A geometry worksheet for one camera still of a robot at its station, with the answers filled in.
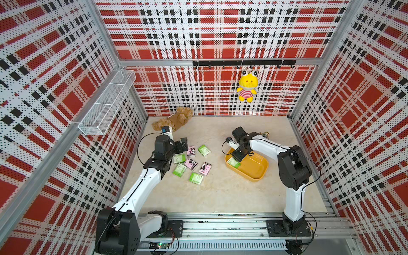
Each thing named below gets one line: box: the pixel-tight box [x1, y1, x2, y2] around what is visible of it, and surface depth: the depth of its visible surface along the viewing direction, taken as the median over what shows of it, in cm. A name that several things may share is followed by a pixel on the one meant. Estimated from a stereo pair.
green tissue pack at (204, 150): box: [197, 144, 211, 157], surface depth 103 cm
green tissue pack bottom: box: [188, 172, 204, 186], surface depth 90 cm
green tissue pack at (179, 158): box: [173, 153, 187, 164], surface depth 98 cm
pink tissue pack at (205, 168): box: [198, 161, 212, 176], surface depth 94 cm
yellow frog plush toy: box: [236, 69, 259, 104], surface depth 95 cm
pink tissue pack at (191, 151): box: [187, 145, 196, 158], surface depth 100 cm
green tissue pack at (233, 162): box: [226, 156, 242, 169], surface depth 95 cm
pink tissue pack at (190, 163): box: [183, 158, 199, 171], surface depth 95 cm
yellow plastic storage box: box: [224, 149, 269, 183], surface depth 95 cm
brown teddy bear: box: [151, 106, 194, 132], surface depth 109 cm
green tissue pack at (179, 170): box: [172, 163, 187, 179], surface depth 93 cm
